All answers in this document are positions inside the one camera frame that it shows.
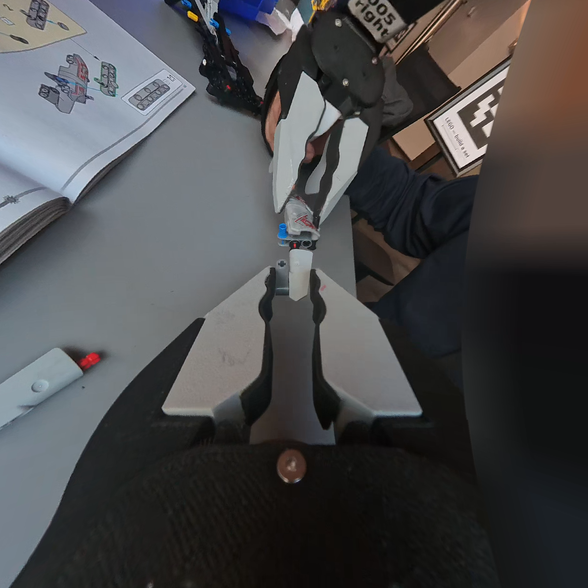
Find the black lego model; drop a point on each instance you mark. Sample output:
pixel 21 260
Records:
pixel 225 69

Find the grey lego piece red sticker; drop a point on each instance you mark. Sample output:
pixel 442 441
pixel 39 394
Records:
pixel 301 220

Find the framed marker sign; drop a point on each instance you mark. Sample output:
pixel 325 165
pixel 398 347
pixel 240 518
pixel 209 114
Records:
pixel 477 119

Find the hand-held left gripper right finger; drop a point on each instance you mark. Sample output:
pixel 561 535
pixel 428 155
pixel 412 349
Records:
pixel 363 363

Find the person's leg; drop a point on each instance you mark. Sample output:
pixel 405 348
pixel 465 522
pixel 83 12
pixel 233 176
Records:
pixel 413 303

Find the red lego pin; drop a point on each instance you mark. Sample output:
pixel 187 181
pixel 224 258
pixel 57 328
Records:
pixel 89 361

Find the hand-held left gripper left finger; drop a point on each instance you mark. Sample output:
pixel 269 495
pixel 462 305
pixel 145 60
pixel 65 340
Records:
pixel 216 358

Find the blue plastic bin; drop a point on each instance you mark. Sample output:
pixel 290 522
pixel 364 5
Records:
pixel 248 9

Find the white and grey lego piece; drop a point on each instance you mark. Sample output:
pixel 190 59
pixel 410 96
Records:
pixel 301 275

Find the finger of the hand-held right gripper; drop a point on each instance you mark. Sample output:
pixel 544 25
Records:
pixel 294 138
pixel 350 154

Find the person's right forearm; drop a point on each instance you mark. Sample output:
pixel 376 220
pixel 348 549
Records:
pixel 404 202

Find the clear plastic bag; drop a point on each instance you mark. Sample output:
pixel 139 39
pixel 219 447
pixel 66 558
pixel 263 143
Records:
pixel 281 25

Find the lego instruction booklet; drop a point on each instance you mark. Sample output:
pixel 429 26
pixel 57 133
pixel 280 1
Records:
pixel 69 115

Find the person's right hand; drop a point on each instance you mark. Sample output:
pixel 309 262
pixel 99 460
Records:
pixel 273 121

